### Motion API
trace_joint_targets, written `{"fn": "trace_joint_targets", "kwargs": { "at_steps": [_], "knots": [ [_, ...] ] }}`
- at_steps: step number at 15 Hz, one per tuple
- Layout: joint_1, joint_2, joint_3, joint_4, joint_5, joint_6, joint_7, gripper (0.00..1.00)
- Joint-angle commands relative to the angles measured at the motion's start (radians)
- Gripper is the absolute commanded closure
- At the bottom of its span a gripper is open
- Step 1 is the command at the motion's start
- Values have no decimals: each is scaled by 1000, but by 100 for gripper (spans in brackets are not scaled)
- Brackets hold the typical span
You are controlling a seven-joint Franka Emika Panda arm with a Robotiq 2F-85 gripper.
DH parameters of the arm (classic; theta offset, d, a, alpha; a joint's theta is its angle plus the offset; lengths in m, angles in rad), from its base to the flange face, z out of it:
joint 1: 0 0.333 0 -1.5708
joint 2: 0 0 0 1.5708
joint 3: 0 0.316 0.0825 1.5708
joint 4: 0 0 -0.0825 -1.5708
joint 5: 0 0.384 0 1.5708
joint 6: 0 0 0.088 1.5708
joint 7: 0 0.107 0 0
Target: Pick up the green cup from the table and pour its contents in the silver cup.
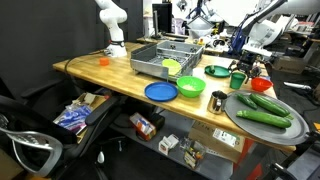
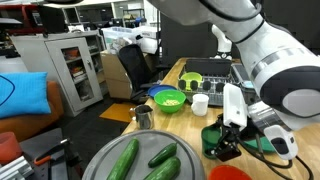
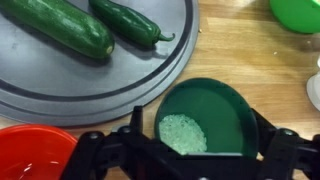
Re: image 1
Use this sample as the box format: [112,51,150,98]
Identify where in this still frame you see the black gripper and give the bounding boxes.
[228,53,264,84]

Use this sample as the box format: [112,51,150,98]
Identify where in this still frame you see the dark green scoop bowl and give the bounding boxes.
[229,71,247,90]

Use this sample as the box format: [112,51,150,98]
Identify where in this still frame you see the black metal cup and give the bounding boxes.
[207,90,229,115]

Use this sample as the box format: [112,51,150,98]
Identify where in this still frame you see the small orange cup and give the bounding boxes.
[99,57,111,67]

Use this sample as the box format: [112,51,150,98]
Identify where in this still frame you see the dark green plastic plate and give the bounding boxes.
[204,64,232,79]

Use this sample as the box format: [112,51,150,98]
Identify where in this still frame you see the red plastic bowl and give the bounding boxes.
[250,77,274,93]

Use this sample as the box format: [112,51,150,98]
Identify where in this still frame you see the small dark green cucumber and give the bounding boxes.
[236,93,258,111]

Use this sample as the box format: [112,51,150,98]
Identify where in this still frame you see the blue chair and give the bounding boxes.
[228,24,249,56]

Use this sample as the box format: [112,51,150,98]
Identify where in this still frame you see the green zucchini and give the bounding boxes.
[249,92,294,120]
[236,109,293,129]

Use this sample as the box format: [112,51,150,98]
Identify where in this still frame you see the bright green plastic bowl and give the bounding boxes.
[176,75,207,99]

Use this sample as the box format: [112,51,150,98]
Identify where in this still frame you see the plain brown cardboard box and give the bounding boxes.
[272,54,307,75]

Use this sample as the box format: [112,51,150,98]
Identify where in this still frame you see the pale peanuts heap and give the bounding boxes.
[182,84,198,92]

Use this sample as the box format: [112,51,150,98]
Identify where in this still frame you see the grey plastic bin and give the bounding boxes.
[186,15,215,39]

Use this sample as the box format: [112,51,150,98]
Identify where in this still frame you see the grey round tray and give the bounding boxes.
[224,89,311,146]

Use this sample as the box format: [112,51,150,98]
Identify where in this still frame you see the lime green bowl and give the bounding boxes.
[161,58,183,76]

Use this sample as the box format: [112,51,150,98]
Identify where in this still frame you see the brown cardboard box white label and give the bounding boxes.
[188,120,247,164]

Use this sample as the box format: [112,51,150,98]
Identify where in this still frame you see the blue plastic plate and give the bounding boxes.
[144,81,179,103]

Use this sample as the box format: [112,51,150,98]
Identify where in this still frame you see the grey lower shelf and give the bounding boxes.
[109,109,234,180]

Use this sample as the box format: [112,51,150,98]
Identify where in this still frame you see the grey dish rack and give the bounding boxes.
[129,40,204,83]

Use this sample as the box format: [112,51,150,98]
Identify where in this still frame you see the black computer monitor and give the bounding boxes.
[151,3,174,39]

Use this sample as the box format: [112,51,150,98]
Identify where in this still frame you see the clear plastic container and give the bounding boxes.
[182,139,207,170]

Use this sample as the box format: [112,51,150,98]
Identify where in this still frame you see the small white box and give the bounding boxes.
[158,133,180,156]

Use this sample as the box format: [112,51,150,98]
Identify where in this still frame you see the orange product box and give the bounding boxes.
[129,112,158,142]

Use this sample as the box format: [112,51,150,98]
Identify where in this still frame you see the open cardboard box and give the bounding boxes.
[53,92,109,144]

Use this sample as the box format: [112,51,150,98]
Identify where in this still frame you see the blue plastic bags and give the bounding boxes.
[53,102,93,133]

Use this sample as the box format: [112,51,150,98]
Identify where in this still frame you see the black office chair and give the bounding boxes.
[0,78,129,180]

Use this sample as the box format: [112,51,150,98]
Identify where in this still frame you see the black table cable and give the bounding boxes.
[63,49,108,79]

